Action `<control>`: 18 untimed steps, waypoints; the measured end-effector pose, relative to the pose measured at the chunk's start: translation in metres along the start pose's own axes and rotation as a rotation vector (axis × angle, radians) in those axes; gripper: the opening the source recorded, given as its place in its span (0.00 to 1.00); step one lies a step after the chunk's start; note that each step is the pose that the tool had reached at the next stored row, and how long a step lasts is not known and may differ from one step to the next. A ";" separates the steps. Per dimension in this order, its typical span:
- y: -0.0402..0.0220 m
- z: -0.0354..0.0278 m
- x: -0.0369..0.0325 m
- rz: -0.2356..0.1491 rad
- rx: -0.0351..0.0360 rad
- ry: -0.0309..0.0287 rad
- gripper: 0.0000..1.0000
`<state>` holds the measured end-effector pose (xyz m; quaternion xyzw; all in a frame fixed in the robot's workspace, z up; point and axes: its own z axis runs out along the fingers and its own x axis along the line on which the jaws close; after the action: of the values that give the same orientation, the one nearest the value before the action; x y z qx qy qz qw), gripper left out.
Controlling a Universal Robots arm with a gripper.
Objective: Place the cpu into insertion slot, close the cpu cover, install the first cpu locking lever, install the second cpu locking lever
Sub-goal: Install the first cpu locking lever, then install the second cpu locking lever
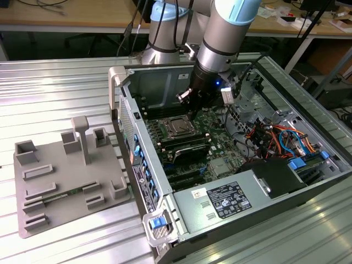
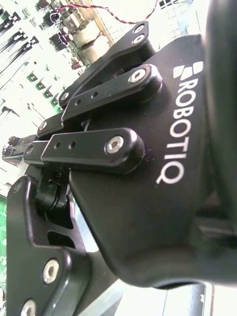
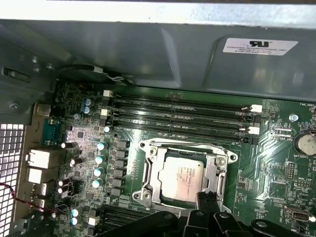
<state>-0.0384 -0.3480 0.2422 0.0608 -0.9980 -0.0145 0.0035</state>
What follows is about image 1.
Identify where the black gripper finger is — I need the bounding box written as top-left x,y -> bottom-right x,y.
176,87 -> 197,120

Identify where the CPU silver plate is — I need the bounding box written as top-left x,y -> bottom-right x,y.
168,119 -> 190,133

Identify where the metal socket cover frame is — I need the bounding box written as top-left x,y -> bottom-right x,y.
162,117 -> 196,138

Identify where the black RAM slot bank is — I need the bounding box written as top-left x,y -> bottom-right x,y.
158,131 -> 212,152
137,100 -> 189,120

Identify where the CPU socket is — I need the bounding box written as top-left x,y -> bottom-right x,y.
160,115 -> 199,140

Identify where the black expansion slot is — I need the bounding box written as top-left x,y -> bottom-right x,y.
164,167 -> 204,183
168,175 -> 206,193

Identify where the silver drive cage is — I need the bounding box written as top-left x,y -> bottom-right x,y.
222,87 -> 276,138

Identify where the black expansion card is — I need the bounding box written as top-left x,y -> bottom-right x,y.
172,142 -> 210,166

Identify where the green motherboard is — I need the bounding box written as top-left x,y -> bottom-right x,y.
142,101 -> 248,193

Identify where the open grey PC case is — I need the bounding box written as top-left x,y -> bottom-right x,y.
108,62 -> 352,264

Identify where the silver chipset heatsink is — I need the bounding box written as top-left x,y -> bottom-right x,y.
208,158 -> 234,177

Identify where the black office chair base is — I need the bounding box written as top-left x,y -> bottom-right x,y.
64,32 -> 117,56

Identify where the white small box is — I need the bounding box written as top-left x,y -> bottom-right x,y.
277,15 -> 306,30

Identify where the black plastic shroud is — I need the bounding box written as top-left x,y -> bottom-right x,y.
238,158 -> 308,199

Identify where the grey power supply unit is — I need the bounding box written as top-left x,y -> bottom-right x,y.
173,159 -> 308,234

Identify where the blue disk carrier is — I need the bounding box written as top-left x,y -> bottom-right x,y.
287,158 -> 307,172

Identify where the brown cardboard box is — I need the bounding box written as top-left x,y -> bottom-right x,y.
309,41 -> 352,81

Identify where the black box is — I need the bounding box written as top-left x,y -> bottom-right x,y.
313,82 -> 352,111

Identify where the wooden desk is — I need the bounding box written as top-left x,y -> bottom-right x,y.
0,0 -> 352,38

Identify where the grey parts rack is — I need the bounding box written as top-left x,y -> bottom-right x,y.
13,115 -> 131,239

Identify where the cardboard piece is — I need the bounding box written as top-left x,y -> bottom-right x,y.
328,18 -> 352,33

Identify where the green RAM stick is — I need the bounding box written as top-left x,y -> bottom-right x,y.
43,186 -> 83,204

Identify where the orange red wire bundle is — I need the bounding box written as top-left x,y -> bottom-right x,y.
246,123 -> 322,161

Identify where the black cable with connector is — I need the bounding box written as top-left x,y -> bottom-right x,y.
117,0 -> 151,57

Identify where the blue wire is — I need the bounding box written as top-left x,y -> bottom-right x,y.
278,129 -> 303,158

